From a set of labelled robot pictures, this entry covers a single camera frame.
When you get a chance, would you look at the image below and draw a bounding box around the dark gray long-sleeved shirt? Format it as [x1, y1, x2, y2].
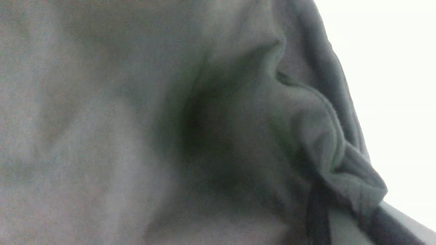
[1, 0, 387, 245]

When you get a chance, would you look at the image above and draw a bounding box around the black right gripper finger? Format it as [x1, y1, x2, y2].
[307, 184, 436, 245]

